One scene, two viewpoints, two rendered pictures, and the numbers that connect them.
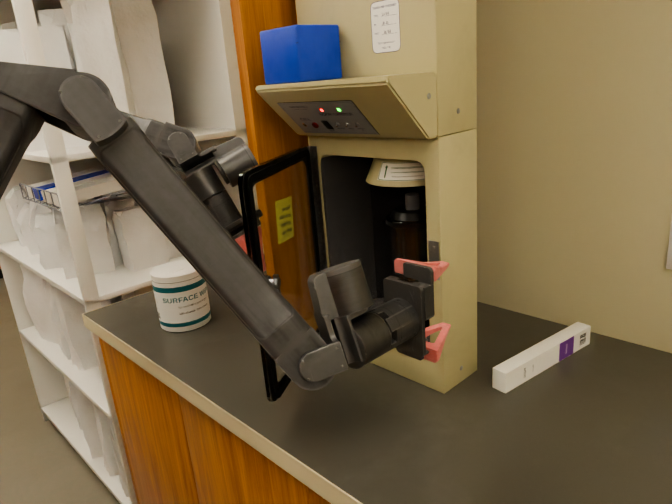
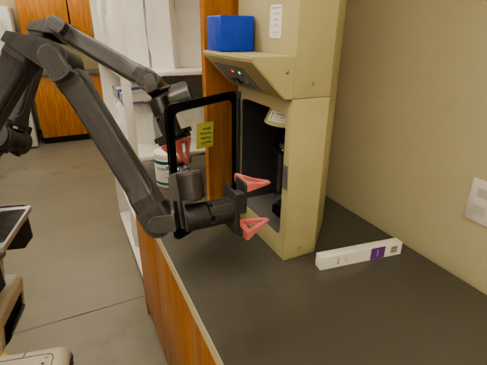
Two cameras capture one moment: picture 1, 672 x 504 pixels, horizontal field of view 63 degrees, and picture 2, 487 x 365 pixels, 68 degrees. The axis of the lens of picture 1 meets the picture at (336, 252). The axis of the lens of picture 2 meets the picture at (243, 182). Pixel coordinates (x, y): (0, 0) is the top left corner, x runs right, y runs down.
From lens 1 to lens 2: 31 cm
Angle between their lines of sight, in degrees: 16
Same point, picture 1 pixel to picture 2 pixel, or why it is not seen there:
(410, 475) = (230, 300)
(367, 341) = (191, 218)
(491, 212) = (365, 151)
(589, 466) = (338, 328)
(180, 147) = (148, 82)
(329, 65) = (243, 42)
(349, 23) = (260, 16)
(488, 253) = (359, 179)
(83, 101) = (48, 58)
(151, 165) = (85, 97)
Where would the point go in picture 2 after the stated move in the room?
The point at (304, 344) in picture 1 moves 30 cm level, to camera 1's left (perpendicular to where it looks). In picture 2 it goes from (153, 211) to (33, 193)
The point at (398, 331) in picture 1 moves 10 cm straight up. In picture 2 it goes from (216, 216) to (215, 172)
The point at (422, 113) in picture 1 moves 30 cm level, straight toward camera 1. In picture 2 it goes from (280, 83) to (215, 105)
